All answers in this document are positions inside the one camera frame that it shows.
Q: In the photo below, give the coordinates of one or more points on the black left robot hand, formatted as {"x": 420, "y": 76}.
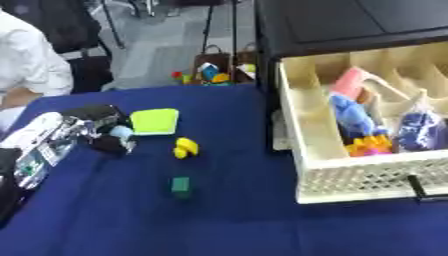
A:
{"x": 102, "y": 128}

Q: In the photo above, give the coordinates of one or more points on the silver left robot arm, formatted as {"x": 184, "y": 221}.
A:
{"x": 38, "y": 146}

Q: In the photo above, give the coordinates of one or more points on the pale compartment drawer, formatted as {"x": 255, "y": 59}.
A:
{"x": 315, "y": 133}

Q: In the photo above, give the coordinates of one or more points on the yellow-green square sponge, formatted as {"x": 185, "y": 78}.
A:
{"x": 154, "y": 121}

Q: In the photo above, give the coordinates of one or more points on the yellow toy duck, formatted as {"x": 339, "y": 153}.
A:
{"x": 186, "y": 148}

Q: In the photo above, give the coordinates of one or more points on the black chair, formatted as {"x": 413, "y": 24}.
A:
{"x": 70, "y": 36}

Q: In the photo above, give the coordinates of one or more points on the green rectangular block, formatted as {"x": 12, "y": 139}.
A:
{"x": 181, "y": 185}

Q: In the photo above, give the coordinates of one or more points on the person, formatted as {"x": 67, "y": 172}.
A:
{"x": 26, "y": 63}

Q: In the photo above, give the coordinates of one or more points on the brown bag with toys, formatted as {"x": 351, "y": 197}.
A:
{"x": 214, "y": 68}

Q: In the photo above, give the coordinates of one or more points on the black tripod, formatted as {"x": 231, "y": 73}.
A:
{"x": 219, "y": 23}

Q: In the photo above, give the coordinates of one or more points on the black cabinet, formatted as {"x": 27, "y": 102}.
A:
{"x": 326, "y": 23}

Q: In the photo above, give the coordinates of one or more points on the blue soft toy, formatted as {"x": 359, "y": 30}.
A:
{"x": 353, "y": 116}

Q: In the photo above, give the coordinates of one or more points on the orange and pink toy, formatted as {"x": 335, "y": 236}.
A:
{"x": 368, "y": 146}

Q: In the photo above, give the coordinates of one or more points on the clear bag with blue item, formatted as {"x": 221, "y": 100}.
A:
{"x": 421, "y": 130}

